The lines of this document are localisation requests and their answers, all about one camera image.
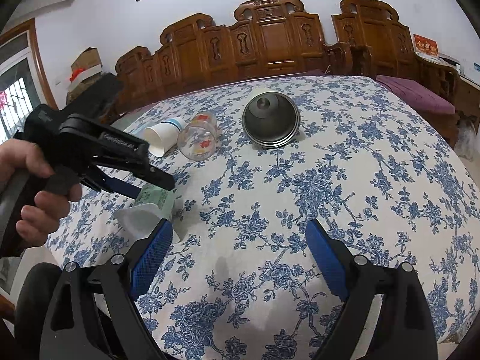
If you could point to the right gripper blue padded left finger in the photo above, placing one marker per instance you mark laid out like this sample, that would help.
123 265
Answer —
92 312

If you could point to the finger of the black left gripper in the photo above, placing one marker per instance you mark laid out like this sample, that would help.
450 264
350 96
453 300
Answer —
140 169

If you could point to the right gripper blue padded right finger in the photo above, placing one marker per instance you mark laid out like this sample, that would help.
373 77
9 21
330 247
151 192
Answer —
404 328

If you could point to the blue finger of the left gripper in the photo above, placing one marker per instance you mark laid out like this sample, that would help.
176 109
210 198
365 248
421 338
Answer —
117 186

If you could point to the green yogurt cup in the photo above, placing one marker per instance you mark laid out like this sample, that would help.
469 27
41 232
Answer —
151 205

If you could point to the white paper cup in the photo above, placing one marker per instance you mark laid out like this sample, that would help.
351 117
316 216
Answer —
163 136

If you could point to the white steel thermos cup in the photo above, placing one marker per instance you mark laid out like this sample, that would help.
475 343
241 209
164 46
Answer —
270 119

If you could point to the person's left hand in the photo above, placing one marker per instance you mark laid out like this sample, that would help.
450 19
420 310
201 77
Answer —
42 210

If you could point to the clear printed glass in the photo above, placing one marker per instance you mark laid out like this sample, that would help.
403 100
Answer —
198 140

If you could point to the cardboard boxes stack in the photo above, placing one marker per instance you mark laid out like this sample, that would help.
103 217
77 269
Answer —
86 70

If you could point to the window with metal grille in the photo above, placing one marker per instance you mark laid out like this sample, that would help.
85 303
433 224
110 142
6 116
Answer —
24 84

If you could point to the blue floral tablecloth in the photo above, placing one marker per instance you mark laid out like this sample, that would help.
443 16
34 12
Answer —
241 283

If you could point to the carved wooden sofa bench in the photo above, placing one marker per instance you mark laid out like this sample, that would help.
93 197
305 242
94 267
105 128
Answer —
268 37

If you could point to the purple armchair cushion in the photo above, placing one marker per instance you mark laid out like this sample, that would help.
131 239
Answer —
417 96

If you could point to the carved wooden armchair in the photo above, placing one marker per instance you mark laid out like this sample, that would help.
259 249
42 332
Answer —
382 45

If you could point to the red sign card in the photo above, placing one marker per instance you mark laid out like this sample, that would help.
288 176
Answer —
426 46

